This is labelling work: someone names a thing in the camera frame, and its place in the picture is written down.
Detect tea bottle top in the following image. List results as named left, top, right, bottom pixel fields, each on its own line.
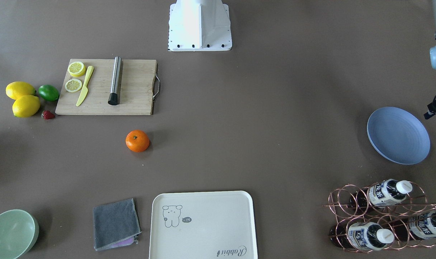
left=347, top=179, right=413, bottom=212

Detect cream rabbit tray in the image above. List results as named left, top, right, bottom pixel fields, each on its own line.
left=149, top=190, right=259, bottom=259

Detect orange fruit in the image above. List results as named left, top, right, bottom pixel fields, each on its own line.
left=125, top=130, right=150, bottom=153

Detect green bowl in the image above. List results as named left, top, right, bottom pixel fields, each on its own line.
left=0, top=209, right=39, bottom=259

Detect lemon slice lower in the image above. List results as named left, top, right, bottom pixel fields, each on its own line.
left=64, top=78, right=83, bottom=93

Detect red strawberry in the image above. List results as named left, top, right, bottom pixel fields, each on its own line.
left=41, top=110, right=55, bottom=120

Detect copper wire bottle rack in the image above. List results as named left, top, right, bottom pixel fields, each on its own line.
left=327, top=182, right=436, bottom=253

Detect wooden cutting board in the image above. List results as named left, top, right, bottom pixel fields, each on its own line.
left=55, top=59, right=157, bottom=116

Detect yellow plastic knife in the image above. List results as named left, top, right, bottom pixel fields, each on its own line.
left=75, top=65, right=94, bottom=106

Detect grey cloth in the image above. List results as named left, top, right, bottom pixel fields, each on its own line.
left=93, top=198, right=141, bottom=251

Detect whole lemon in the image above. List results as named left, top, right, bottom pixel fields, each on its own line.
left=12, top=95, right=40, bottom=118
left=5, top=81, right=36, bottom=100

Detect blue plate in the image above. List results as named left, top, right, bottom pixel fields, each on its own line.
left=367, top=106, right=431, bottom=165

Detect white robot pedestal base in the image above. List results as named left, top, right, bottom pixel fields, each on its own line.
left=167, top=0, right=233, bottom=51

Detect tea bottle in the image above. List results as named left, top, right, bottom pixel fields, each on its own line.
left=390, top=212, right=436, bottom=241
left=329, top=222, right=395, bottom=252
left=347, top=179, right=413, bottom=212

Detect green lime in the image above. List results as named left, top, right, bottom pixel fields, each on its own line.
left=38, top=84, right=60, bottom=101

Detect whole lemon far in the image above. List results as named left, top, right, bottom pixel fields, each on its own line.
left=5, top=81, right=36, bottom=100

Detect tea bottle bottom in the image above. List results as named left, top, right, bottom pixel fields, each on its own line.
left=329, top=222, right=395, bottom=252
left=390, top=212, right=436, bottom=241

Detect lemon half upper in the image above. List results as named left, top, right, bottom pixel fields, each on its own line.
left=67, top=61, right=86, bottom=77

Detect whole lemon near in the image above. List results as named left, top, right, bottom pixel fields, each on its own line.
left=12, top=95, right=40, bottom=118

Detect steel muddler black tip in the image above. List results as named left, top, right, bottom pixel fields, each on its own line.
left=108, top=56, right=123, bottom=105

